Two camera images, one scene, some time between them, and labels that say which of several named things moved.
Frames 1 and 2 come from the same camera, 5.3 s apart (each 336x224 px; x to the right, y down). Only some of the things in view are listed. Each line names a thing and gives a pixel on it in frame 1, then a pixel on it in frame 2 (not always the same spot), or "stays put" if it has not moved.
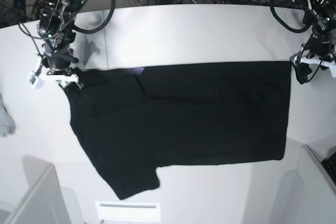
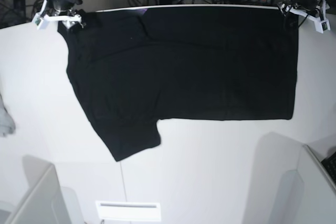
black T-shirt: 132,120 → 135,67
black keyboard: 329,163 stays put
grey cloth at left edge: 7,125 stays put
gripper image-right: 321,43 → 307,0
